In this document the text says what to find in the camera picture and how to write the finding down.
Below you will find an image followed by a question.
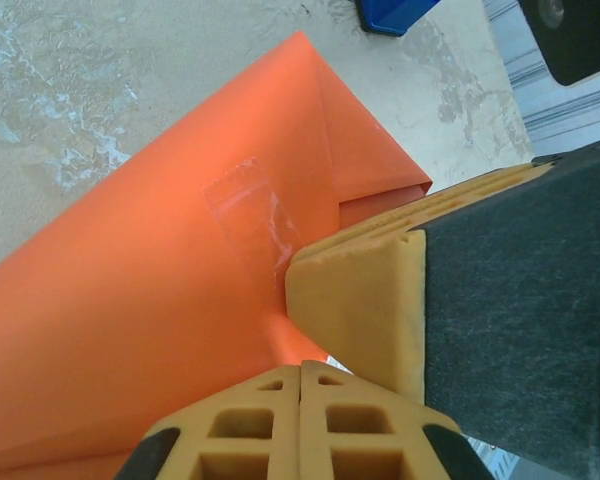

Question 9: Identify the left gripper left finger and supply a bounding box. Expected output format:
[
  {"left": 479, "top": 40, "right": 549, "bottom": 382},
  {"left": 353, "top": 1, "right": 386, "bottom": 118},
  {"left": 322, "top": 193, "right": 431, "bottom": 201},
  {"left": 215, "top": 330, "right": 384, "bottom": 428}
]
[{"left": 112, "top": 363, "right": 301, "bottom": 480}]

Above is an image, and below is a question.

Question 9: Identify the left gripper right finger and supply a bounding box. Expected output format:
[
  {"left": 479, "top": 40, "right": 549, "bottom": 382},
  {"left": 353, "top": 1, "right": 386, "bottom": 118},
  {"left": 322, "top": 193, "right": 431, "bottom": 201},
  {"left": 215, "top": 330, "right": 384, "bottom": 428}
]
[{"left": 298, "top": 358, "right": 492, "bottom": 480}]

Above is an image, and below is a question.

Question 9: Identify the striped translucent side panel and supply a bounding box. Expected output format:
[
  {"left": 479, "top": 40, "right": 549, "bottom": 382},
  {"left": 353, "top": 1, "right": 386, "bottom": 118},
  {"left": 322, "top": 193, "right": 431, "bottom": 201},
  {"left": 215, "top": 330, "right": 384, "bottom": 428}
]
[{"left": 483, "top": 0, "right": 600, "bottom": 157}]

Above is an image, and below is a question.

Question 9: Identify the blue tape dispenser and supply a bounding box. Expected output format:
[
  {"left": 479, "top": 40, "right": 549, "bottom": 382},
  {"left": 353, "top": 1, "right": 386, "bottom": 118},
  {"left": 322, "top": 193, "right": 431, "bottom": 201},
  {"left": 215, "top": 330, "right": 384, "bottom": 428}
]
[{"left": 353, "top": 0, "right": 442, "bottom": 39}]

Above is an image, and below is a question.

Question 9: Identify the clear adhesive tape strip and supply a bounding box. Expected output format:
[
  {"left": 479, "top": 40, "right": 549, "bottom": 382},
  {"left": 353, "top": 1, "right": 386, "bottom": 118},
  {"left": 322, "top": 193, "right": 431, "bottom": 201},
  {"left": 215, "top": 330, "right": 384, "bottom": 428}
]
[{"left": 198, "top": 156, "right": 302, "bottom": 286}]

